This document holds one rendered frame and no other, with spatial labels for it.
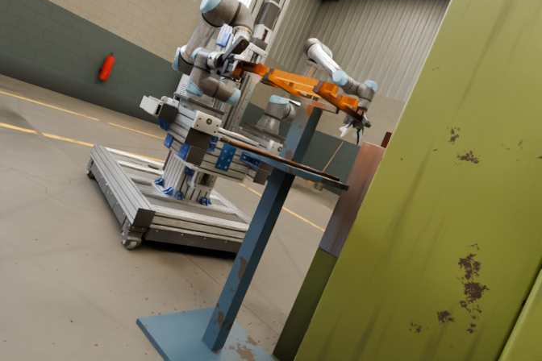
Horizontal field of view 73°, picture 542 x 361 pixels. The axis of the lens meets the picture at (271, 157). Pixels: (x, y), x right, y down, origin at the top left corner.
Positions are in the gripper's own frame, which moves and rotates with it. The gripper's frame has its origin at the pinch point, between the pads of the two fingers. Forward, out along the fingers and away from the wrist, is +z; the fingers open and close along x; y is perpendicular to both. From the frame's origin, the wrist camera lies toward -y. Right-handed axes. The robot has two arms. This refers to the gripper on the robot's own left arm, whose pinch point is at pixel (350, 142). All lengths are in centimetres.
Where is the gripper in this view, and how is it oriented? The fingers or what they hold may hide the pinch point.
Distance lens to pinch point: 208.3
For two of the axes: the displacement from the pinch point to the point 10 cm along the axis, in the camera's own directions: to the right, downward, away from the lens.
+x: -7.4, -2.7, -6.2
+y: -5.5, -2.7, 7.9
